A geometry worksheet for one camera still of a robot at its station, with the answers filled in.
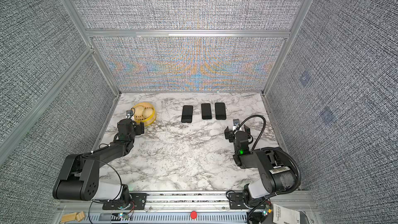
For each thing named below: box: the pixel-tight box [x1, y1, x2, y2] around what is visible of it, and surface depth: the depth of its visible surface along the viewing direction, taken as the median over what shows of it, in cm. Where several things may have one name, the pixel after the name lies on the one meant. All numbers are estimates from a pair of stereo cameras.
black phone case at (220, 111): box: [214, 102, 227, 120], surface depth 109 cm
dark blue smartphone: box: [201, 103, 212, 120], surface depth 111 cm
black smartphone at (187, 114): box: [181, 105, 194, 124], surface depth 109 cm
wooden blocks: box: [60, 211, 85, 223], surface depth 70 cm
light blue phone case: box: [201, 103, 212, 120], surface depth 111 cm
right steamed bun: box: [142, 107, 154, 119], surface depth 103 cm
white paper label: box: [272, 203, 301, 224], surface depth 70 cm
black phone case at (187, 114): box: [181, 105, 194, 124], surface depth 109 cm
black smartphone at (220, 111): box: [215, 102, 227, 120], surface depth 109 cm
